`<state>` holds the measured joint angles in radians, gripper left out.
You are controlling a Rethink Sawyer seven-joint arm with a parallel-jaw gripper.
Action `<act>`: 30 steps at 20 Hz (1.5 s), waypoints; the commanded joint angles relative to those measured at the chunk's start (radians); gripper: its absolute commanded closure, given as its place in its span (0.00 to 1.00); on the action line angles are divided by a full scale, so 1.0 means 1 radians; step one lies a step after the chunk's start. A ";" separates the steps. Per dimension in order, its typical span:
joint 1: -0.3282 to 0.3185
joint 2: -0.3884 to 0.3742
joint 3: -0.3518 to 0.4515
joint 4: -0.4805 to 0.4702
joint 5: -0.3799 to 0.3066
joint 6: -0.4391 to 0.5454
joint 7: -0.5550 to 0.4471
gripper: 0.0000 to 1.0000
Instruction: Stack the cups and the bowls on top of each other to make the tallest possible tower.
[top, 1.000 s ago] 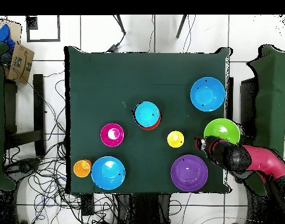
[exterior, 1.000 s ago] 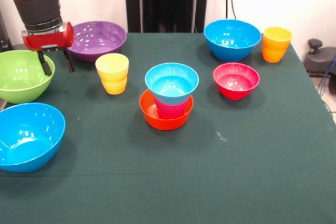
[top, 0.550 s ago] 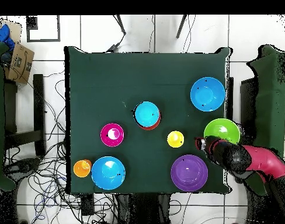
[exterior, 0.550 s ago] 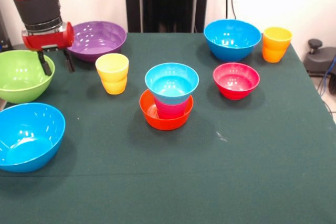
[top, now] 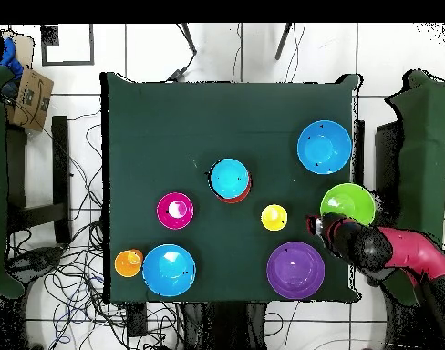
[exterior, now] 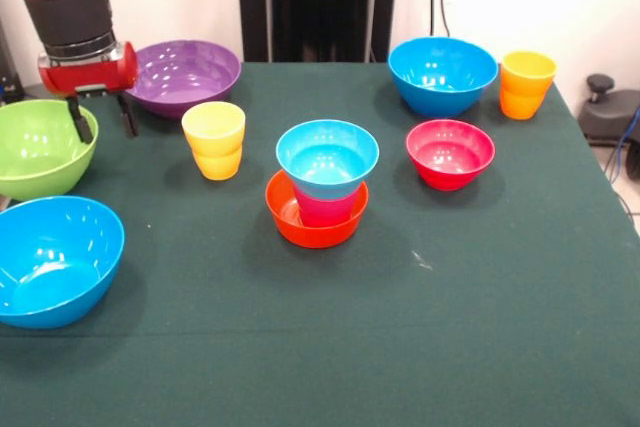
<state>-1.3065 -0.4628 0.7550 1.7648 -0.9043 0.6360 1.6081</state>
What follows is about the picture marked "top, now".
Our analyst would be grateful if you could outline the crimson small bowl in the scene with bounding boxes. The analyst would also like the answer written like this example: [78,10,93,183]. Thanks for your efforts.
[156,191,195,231]

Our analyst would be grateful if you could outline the black tripod leg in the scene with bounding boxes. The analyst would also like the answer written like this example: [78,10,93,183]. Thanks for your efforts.
[274,23,294,61]
[176,23,198,56]

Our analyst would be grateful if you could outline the blue cloth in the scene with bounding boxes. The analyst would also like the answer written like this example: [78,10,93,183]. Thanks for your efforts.
[0,36,25,79]

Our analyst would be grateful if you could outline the small blue bowl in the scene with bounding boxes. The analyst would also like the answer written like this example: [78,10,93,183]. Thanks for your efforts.
[208,157,252,201]

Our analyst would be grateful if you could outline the cardboard box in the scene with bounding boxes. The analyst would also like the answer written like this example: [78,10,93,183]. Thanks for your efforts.
[5,66,55,132]

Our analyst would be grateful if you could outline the large green bowl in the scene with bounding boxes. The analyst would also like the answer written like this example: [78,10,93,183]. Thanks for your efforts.
[319,182,378,227]

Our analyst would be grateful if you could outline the orange cup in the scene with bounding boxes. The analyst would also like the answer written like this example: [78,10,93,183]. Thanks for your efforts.
[113,248,144,279]

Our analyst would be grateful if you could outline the black power brick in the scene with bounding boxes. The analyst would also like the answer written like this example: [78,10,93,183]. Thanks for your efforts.
[126,302,148,338]

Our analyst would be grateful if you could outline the black cable tangle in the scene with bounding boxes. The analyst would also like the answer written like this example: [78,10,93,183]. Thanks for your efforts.
[6,108,183,350]

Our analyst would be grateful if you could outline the yellow cup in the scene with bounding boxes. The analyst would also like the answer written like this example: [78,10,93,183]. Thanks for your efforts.
[260,203,289,232]

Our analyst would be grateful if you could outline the large blue bowl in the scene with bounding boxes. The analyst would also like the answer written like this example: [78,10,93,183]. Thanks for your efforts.
[141,242,197,297]
[296,119,354,175]

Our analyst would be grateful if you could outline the black equipment box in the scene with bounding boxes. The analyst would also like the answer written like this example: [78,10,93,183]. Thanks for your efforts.
[374,121,405,200]

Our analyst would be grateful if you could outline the orange bowl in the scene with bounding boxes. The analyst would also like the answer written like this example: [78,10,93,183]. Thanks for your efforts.
[213,176,253,204]

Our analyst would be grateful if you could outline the black bench frame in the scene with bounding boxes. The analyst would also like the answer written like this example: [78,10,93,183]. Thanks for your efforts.
[6,115,72,245]

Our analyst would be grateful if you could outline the large purple bowl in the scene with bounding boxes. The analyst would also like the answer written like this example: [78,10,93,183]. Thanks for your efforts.
[265,241,326,301]

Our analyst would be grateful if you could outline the dark green tablecloth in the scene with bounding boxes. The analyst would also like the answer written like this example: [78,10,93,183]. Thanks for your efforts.
[99,71,362,304]

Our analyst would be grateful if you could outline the black power adapter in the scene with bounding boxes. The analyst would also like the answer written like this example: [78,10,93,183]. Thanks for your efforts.
[166,67,187,83]

